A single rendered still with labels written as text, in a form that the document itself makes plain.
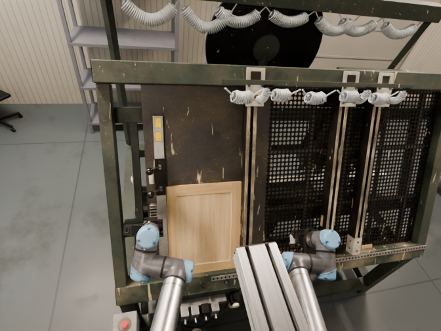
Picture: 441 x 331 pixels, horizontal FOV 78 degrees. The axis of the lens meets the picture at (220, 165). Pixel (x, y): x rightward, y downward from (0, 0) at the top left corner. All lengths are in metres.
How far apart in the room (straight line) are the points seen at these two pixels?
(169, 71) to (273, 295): 1.08
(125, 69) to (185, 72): 0.27
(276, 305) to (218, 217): 1.12
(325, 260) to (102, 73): 1.23
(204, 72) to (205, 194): 0.66
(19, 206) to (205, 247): 2.28
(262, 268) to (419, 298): 3.07
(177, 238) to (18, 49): 3.48
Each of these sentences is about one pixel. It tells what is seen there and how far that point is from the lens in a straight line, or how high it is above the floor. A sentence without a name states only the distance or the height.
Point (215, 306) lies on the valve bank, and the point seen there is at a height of 0.76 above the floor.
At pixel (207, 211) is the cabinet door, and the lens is 1.60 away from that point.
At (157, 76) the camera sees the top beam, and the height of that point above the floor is 1.89.
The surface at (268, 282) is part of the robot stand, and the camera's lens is 0.57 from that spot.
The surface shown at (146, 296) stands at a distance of 1.80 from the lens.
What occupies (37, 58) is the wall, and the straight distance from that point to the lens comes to 4.47.
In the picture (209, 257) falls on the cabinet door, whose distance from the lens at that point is 1.74.
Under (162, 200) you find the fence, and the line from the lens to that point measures 1.51.
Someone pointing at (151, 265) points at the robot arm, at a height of 1.60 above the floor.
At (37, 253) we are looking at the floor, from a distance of 3.09.
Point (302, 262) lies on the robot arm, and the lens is 1.15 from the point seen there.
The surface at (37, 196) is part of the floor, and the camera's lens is 3.49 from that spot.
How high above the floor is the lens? 2.53
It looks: 45 degrees down
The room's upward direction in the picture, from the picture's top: 11 degrees clockwise
